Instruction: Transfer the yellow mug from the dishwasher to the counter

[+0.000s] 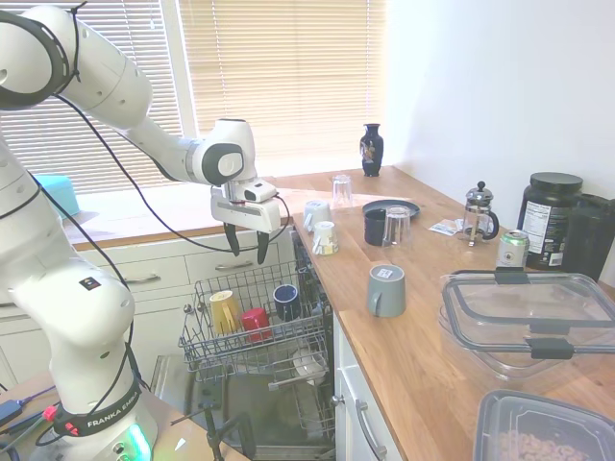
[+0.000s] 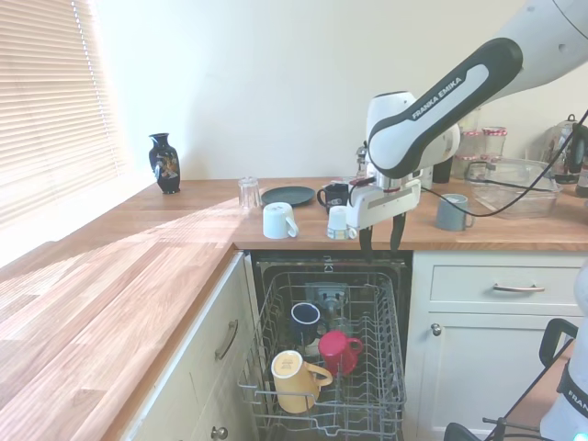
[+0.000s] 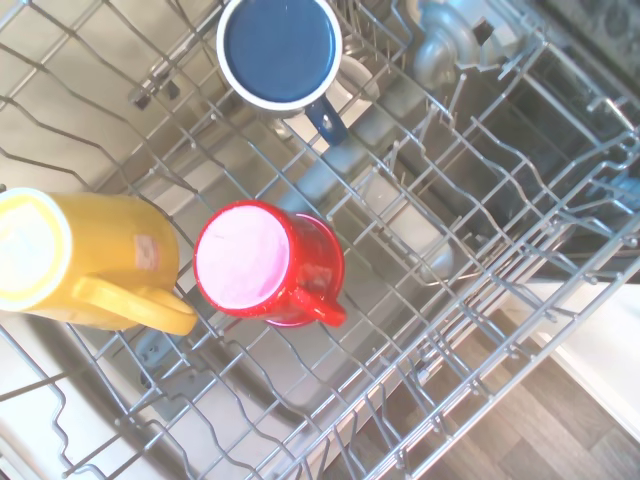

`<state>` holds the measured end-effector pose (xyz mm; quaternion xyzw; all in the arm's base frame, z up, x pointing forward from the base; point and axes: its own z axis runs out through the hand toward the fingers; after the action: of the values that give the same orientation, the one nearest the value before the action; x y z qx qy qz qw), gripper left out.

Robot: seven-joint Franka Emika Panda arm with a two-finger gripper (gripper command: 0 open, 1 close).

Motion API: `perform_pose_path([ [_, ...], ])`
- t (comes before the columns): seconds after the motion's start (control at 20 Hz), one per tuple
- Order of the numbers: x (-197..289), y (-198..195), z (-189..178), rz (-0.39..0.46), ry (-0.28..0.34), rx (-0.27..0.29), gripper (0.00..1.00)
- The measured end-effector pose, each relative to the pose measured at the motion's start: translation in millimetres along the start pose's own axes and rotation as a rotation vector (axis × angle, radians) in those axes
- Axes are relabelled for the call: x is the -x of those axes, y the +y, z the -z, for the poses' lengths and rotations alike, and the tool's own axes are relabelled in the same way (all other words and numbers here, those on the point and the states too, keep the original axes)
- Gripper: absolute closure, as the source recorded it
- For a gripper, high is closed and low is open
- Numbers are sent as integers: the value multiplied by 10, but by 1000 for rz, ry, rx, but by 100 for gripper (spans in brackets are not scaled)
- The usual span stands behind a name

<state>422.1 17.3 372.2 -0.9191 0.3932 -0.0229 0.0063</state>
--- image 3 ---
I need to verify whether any yellow ceramic mug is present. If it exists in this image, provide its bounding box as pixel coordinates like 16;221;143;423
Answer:
0;187;199;336

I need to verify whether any red ceramic mug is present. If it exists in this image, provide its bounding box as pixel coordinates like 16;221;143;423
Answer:
193;199;348;329

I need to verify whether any blue ceramic mug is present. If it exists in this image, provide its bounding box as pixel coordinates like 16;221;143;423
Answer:
215;0;348;147

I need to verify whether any grey wire dishwasher rack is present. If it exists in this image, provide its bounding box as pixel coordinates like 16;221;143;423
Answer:
0;0;640;480

